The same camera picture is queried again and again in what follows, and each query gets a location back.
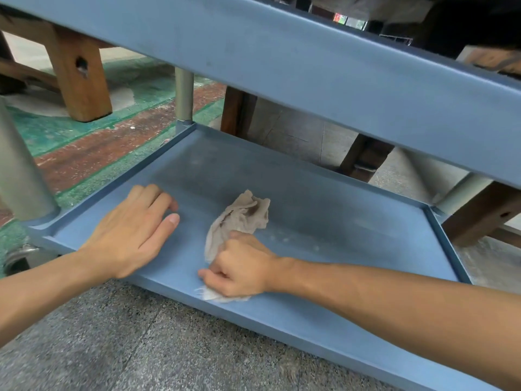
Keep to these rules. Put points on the wooden plank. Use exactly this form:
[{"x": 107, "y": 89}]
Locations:
[{"x": 492, "y": 59}]

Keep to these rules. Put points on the person's right thumb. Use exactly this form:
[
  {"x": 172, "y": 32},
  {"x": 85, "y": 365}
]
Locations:
[{"x": 244, "y": 240}]

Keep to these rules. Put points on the person's left thumb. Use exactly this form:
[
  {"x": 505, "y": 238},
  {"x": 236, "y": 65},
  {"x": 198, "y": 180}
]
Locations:
[{"x": 165, "y": 232}]

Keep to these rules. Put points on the dark wooden leg with bracket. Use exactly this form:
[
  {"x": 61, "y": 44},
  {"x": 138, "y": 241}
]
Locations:
[{"x": 364, "y": 158}]

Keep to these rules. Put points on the dark brown wooden leg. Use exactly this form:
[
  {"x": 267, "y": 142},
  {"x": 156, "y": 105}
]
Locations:
[{"x": 238, "y": 111}]

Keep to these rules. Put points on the person's left hand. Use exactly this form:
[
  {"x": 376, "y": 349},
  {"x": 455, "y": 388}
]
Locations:
[{"x": 122, "y": 236}]

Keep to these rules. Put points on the pale grey cart post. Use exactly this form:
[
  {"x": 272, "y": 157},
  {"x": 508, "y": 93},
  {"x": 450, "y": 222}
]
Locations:
[{"x": 464, "y": 193}]

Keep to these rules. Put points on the person's right hand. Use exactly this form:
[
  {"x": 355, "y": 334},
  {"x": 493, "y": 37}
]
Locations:
[{"x": 244, "y": 268}]

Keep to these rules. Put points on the thick grey cart post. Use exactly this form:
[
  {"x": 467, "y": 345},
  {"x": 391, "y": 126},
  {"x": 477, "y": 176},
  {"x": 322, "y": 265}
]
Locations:
[{"x": 22, "y": 175}]

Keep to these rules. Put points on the grey caster wheel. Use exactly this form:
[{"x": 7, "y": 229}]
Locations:
[{"x": 18, "y": 258}]

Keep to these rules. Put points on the person's right forearm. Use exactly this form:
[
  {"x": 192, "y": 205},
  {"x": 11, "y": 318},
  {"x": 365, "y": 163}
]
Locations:
[{"x": 390, "y": 309}]

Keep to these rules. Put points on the beige cleaning cloth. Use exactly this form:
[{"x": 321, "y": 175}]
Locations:
[{"x": 240, "y": 217}]

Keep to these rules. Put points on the wooden bench leg with hole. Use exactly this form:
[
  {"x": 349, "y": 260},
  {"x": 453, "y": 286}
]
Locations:
[{"x": 79, "y": 83}]

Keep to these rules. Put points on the thin grey cart post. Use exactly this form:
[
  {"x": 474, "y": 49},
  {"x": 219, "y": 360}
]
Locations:
[{"x": 184, "y": 95}]

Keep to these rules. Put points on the brown wooden bench base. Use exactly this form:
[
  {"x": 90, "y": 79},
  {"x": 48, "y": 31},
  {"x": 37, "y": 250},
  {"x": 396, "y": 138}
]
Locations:
[{"x": 482, "y": 215}]

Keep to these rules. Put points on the person's left forearm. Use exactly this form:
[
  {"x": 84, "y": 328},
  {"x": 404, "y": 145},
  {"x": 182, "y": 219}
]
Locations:
[{"x": 44, "y": 293}]

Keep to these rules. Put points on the blue plastic utility cart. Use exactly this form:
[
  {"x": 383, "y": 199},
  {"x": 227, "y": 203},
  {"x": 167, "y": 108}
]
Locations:
[{"x": 325, "y": 223}]

